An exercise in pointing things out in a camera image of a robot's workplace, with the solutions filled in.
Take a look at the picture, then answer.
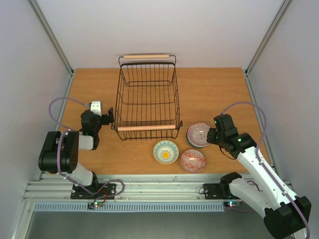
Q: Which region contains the white bowl with brown diamonds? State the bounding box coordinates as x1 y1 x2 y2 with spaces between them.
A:
186 122 210 148

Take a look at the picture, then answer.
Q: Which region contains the white bowl under stack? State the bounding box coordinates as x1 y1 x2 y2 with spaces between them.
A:
186 134 208 148

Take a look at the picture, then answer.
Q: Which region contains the left aluminium corner post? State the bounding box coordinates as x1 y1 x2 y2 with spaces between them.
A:
27 0 74 76

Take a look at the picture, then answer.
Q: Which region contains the aluminium corner post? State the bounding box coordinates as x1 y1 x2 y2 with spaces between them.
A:
27 0 74 76
244 0 293 77

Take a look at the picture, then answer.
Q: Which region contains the circuit board with leds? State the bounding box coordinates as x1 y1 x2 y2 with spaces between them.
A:
224 201 243 208
87 202 104 210

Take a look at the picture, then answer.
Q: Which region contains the red patterned bowl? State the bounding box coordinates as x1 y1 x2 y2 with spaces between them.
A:
180 149 206 173

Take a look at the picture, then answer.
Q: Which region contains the black wire dish rack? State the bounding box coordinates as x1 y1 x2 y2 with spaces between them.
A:
112 54 183 141

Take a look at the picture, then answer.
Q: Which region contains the aluminium rail frame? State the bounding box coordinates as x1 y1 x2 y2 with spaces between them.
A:
22 173 223 202

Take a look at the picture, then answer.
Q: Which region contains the right aluminium corner post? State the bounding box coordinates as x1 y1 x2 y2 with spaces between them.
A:
244 0 293 77

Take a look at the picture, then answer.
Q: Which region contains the left circuit board with leds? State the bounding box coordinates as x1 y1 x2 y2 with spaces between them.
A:
87 202 104 210

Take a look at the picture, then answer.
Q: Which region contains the grey slotted cable duct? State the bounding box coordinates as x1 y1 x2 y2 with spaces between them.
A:
34 202 224 213

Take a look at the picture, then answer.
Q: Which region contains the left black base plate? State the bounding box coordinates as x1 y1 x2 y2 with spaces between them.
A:
70 183 117 200

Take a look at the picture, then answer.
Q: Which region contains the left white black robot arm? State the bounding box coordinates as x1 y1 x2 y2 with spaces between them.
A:
38 108 114 198

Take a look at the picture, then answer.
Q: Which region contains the right circuit board with leds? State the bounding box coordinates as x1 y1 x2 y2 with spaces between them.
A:
224 201 243 208

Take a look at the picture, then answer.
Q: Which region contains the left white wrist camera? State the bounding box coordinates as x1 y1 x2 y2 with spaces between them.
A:
90 101 102 116

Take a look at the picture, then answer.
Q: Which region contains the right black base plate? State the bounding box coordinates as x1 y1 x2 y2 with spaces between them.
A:
203 183 239 200

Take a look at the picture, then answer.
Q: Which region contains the teal yellow sun bowl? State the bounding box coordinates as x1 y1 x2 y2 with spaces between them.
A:
153 140 179 165

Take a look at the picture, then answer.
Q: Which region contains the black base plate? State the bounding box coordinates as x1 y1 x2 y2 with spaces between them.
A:
70 183 117 200
203 183 239 200

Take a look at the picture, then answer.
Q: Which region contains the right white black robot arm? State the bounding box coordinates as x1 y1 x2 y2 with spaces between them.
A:
207 114 312 239

